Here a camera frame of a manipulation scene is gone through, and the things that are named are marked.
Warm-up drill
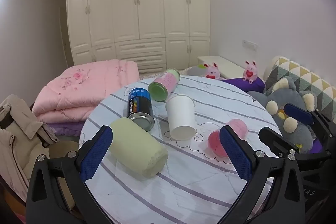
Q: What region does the white paper cup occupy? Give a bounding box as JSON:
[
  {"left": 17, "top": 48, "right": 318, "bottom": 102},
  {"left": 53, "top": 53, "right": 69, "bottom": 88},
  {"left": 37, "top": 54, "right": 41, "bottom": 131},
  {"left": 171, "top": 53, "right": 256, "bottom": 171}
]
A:
[{"left": 166, "top": 94, "right": 196, "bottom": 141}]

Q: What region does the pink plastic cup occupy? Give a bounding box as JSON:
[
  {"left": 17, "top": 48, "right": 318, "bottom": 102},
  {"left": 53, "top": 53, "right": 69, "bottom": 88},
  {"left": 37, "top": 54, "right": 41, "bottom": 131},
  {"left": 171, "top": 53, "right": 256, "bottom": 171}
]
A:
[{"left": 208, "top": 119, "right": 248, "bottom": 157}]

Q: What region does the pale green plastic cup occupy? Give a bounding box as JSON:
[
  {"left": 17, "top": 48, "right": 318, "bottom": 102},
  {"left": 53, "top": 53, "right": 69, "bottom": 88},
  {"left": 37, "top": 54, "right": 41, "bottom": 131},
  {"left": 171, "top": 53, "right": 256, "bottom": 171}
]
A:
[{"left": 109, "top": 118, "right": 169, "bottom": 178}]

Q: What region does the grey bear paw plush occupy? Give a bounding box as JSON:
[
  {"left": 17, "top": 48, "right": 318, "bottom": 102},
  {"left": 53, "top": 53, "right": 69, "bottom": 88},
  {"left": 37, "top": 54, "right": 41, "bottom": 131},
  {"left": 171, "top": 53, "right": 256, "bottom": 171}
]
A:
[{"left": 248, "top": 77, "right": 317, "bottom": 153}]

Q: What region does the triangle pattern cushion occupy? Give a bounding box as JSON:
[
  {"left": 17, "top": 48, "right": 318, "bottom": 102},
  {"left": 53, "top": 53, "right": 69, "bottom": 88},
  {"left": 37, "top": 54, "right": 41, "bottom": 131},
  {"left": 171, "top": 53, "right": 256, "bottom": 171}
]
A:
[{"left": 263, "top": 56, "right": 335, "bottom": 121}]

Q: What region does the purple pillow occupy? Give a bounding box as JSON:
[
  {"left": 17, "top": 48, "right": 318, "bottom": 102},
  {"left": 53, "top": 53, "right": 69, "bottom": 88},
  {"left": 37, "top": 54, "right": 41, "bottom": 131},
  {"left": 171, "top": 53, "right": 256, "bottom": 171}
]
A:
[{"left": 223, "top": 77, "right": 265, "bottom": 93}]

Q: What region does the pink bunny plush right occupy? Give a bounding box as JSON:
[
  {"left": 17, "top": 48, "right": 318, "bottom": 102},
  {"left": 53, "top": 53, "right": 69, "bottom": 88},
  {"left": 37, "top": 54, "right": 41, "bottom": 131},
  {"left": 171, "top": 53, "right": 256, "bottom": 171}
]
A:
[{"left": 243, "top": 60, "right": 258, "bottom": 84}]

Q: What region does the pink bunny plush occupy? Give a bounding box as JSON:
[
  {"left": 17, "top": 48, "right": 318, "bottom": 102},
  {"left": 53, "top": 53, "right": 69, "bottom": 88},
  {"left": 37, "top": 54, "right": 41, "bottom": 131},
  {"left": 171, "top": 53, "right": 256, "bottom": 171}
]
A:
[
  {"left": 243, "top": 60, "right": 258, "bottom": 84},
  {"left": 203, "top": 63, "right": 222, "bottom": 81}
]

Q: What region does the pink folded quilt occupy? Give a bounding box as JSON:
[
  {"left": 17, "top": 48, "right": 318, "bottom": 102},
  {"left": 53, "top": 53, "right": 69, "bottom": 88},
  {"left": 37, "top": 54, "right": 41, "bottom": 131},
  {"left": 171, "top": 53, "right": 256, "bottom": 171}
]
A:
[{"left": 32, "top": 59, "right": 139, "bottom": 123}]

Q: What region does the beige jacket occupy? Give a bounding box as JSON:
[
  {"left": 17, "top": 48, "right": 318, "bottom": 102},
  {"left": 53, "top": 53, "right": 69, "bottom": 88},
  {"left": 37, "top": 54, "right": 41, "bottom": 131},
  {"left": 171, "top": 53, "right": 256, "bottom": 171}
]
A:
[{"left": 1, "top": 94, "right": 58, "bottom": 202}]

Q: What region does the striped white tablecloth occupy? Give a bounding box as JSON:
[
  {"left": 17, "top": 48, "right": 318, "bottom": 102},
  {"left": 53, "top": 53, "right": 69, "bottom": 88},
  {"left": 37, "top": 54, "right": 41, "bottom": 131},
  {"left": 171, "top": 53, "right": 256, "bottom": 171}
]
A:
[{"left": 87, "top": 76, "right": 277, "bottom": 223}]

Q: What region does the blue black tin can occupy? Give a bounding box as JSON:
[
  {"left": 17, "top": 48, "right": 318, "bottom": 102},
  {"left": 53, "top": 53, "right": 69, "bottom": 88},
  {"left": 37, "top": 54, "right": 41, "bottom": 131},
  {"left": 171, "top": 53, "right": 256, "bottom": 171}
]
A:
[{"left": 127, "top": 88, "right": 154, "bottom": 132}]

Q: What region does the white low bench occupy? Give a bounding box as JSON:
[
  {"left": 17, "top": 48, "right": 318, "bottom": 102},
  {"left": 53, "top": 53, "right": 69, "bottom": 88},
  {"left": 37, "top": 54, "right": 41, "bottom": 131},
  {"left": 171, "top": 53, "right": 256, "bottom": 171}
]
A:
[{"left": 198, "top": 56, "right": 244, "bottom": 79}]

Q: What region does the pink bunny plush left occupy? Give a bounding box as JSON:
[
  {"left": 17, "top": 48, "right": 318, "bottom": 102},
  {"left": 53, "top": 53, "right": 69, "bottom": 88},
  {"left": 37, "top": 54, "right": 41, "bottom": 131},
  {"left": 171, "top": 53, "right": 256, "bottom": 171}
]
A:
[{"left": 203, "top": 63, "right": 222, "bottom": 81}]

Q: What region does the floral bed sheet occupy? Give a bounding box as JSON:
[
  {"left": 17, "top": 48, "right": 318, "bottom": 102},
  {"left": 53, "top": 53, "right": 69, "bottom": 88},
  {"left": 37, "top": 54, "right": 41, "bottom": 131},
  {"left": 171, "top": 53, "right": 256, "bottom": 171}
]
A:
[{"left": 139, "top": 67, "right": 191, "bottom": 80}]

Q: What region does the grey small cushion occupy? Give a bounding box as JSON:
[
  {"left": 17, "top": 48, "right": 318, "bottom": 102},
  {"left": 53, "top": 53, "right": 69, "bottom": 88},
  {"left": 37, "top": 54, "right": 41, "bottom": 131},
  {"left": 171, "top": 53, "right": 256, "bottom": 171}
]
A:
[{"left": 186, "top": 64, "right": 207, "bottom": 77}]

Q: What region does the pink green tin can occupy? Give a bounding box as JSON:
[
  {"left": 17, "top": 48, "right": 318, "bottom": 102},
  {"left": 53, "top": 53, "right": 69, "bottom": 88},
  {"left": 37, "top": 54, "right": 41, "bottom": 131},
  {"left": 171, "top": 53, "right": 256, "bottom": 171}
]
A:
[{"left": 148, "top": 68, "right": 181, "bottom": 102}]

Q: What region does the cream white wardrobe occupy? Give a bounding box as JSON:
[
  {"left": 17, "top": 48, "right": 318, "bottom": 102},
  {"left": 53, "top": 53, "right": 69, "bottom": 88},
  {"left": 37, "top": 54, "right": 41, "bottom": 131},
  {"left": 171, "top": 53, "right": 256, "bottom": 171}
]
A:
[{"left": 67, "top": 0, "right": 210, "bottom": 73}]

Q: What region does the white wall socket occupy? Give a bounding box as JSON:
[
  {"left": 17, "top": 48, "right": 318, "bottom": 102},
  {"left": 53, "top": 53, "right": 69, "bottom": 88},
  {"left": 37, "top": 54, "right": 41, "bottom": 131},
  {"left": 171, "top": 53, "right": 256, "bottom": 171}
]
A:
[{"left": 242, "top": 40, "right": 258, "bottom": 51}]

